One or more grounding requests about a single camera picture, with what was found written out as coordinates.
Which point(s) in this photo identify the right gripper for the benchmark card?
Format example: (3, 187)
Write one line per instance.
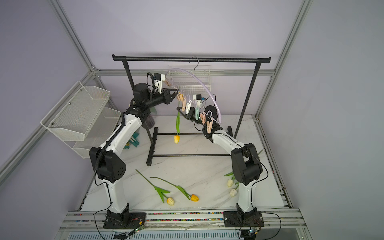
(191, 113)

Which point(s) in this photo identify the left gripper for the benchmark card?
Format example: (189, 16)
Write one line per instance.
(167, 97)

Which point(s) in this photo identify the purple clip hanger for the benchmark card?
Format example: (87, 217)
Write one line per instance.
(212, 111)

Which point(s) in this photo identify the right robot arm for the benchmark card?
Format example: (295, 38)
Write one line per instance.
(246, 164)

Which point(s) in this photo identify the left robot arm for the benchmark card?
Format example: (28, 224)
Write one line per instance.
(106, 159)

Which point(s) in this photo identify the purple ribbed vase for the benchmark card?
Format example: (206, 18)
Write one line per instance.
(148, 122)

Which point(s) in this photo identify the green gardening glove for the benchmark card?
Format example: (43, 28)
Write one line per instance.
(134, 139)

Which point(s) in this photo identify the white tulip upper right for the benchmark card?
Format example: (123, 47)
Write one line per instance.
(230, 180)

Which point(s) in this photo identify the white tulip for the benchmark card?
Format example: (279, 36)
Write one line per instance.
(230, 180)
(234, 191)

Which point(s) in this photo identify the white mesh two-tier shelf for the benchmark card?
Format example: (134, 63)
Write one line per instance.
(82, 118)

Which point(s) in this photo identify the pale yellow tulip front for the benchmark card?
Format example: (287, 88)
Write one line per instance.
(161, 192)

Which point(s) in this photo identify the white tulip lower right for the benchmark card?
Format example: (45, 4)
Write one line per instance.
(234, 191)

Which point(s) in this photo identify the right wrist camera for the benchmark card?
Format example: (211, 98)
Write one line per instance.
(197, 102)

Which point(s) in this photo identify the white wire wall basket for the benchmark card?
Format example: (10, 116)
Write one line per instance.
(190, 81)

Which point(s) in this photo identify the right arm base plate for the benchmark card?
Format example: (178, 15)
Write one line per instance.
(235, 219)

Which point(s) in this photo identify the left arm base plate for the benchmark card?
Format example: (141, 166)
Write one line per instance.
(124, 220)

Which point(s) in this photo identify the aluminium front rail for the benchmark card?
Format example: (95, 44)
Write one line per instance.
(280, 224)

